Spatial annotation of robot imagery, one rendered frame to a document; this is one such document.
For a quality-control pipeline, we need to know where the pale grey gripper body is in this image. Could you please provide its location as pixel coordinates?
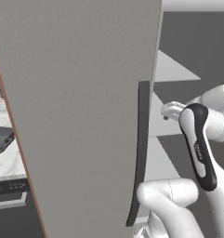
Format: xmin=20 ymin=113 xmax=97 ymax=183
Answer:
xmin=160 ymin=100 xmax=187 ymax=121

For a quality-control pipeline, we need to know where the pale grey fridge shelf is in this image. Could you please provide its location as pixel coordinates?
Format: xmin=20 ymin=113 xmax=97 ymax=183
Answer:
xmin=143 ymin=136 xmax=181 ymax=184
xmin=148 ymin=92 xmax=186 ymax=138
xmin=153 ymin=49 xmax=202 ymax=84

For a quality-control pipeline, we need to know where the grey fridge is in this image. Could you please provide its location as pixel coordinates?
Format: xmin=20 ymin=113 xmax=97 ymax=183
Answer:
xmin=131 ymin=0 xmax=224 ymax=238

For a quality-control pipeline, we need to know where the grey fridge door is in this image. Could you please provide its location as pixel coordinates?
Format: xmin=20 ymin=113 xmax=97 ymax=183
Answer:
xmin=0 ymin=0 xmax=164 ymax=238

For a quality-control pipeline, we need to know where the brown cabinet side panel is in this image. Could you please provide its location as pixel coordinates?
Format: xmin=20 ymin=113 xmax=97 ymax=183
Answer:
xmin=0 ymin=49 xmax=48 ymax=238

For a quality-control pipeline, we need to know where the black dishwasher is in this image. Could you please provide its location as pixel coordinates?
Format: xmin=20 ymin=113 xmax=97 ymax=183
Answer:
xmin=0 ymin=178 xmax=46 ymax=238

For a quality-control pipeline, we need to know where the dark curved door handle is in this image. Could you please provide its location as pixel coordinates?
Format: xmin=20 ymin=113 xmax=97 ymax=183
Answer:
xmin=125 ymin=81 xmax=152 ymax=228

